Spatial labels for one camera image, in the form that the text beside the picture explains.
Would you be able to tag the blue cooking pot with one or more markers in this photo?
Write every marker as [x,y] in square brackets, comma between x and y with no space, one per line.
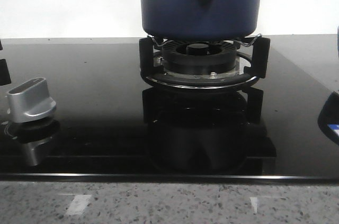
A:
[199,20]

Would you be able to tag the blue ribbed bowl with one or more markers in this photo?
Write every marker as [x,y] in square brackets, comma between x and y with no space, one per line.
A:
[338,40]

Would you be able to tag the black pot support grate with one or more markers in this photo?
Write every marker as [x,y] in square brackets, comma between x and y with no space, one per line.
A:
[252,54]

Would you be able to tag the black gas burner head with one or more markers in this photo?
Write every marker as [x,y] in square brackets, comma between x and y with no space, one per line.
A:
[197,60]

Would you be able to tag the black glass cooktop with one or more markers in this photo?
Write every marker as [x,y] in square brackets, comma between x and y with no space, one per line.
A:
[109,125]

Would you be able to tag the silver stove control knob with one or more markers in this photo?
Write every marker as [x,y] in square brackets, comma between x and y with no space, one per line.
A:
[30,101]

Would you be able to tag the black left burner grate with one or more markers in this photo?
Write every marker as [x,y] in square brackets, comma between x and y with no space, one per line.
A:
[5,78]

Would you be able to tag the blue label sticker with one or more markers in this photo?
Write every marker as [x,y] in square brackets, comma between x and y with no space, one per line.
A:
[334,128]

